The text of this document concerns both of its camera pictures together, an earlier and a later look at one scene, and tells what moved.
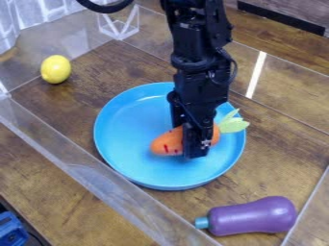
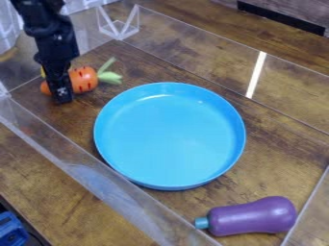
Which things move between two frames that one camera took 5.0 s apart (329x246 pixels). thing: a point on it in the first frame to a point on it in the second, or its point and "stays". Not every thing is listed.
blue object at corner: [13, 233] stays
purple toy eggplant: [264, 215] stays
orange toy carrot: [168, 143] to [84, 79]
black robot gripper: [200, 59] to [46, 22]
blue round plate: [129, 120] stays
